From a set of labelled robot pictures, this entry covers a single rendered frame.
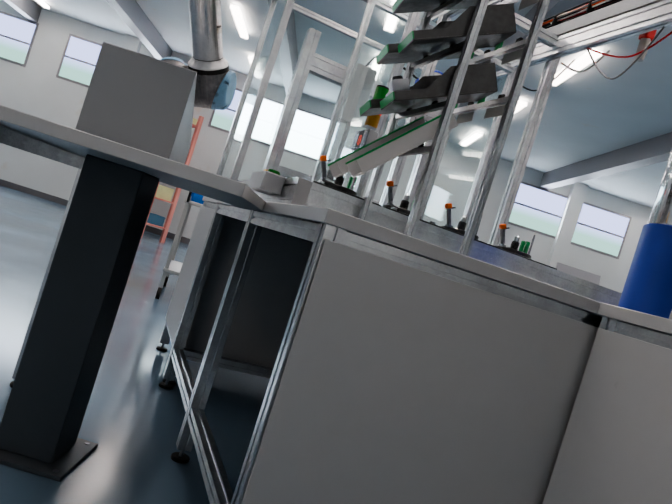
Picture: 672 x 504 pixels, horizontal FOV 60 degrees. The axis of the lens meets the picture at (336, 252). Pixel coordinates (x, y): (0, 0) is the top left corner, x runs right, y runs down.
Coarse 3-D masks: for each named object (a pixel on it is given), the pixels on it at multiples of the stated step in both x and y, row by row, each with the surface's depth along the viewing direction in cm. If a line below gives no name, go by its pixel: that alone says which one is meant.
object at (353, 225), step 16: (272, 208) 157; (288, 208) 143; (304, 208) 130; (320, 208) 120; (336, 224) 116; (352, 224) 118; (368, 224) 119; (384, 240) 120; (400, 240) 122; (416, 240) 123; (432, 256) 124; (448, 256) 126; (464, 256) 127; (480, 272) 129; (496, 272) 130; (512, 272) 132; (528, 288) 134; (544, 288) 135; (560, 288) 137; (576, 304) 139; (592, 304) 141
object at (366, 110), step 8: (424, 80) 163; (416, 88) 163; (368, 104) 162; (376, 104) 161; (360, 112) 172; (368, 112) 168; (376, 112) 169; (384, 112) 171; (392, 112) 173; (400, 112) 175
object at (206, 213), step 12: (204, 204) 311; (216, 204) 272; (204, 216) 290; (204, 228) 278; (192, 240) 305; (204, 240) 267; (192, 252) 292; (192, 264) 279; (180, 276) 307; (192, 276) 268; (180, 288) 293; (180, 300) 281; (168, 312) 309; (180, 312) 270; (168, 324) 295; (168, 336) 312; (156, 348) 312
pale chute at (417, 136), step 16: (416, 128) 148; (432, 128) 149; (448, 128) 149; (384, 144) 147; (400, 144) 147; (416, 144) 148; (352, 160) 158; (368, 160) 146; (384, 160) 147; (352, 176) 158
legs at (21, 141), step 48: (48, 144) 167; (96, 192) 156; (144, 192) 162; (96, 240) 156; (48, 288) 155; (96, 288) 156; (48, 336) 156; (96, 336) 160; (48, 384) 156; (0, 432) 155; (48, 432) 156
